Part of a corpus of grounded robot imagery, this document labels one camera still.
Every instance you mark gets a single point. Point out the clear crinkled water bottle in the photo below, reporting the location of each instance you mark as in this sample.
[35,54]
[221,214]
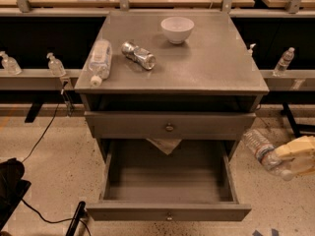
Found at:
[265,153]

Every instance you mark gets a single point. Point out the closed grey top drawer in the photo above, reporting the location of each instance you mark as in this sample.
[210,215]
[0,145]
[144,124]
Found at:
[168,125]

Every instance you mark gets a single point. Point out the left pump sanitizer bottle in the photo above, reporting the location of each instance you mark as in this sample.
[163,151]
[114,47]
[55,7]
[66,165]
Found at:
[10,64]

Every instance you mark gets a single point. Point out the white paper under drawer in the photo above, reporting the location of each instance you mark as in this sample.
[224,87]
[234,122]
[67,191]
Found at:
[167,146]

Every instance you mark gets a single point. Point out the upright clear water bottle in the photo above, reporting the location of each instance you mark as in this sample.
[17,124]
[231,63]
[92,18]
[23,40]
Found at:
[284,62]

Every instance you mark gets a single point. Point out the white bowl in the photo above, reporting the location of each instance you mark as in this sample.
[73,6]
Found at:
[177,29]

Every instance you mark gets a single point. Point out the black object bottom left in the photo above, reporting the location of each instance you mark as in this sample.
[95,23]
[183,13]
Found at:
[12,188]

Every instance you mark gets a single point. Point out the open grey middle drawer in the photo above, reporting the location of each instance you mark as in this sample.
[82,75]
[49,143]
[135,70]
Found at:
[193,183]

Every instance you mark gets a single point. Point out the clear labelled water bottle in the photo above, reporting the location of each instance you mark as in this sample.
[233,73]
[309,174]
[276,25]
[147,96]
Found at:
[100,62]

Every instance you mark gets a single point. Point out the crushed silver can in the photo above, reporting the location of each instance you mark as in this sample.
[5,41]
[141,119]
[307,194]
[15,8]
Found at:
[139,55]

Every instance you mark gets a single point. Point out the small pump bottle behind cabinet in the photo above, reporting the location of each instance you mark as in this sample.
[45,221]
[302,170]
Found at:
[251,47]

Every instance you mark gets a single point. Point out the pump sanitizer bottle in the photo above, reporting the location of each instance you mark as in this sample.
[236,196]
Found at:
[10,64]
[55,65]

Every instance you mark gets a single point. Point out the grey drawer cabinet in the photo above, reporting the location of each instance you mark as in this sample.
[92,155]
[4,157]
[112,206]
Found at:
[211,71]

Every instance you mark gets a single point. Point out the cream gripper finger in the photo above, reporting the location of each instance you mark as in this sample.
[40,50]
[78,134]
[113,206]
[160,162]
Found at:
[302,166]
[301,147]

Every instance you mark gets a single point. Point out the black wheeled stand base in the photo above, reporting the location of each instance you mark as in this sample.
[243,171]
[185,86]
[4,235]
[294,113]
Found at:
[298,129]

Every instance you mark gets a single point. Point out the black stand leg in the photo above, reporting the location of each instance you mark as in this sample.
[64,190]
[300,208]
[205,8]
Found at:
[78,215]

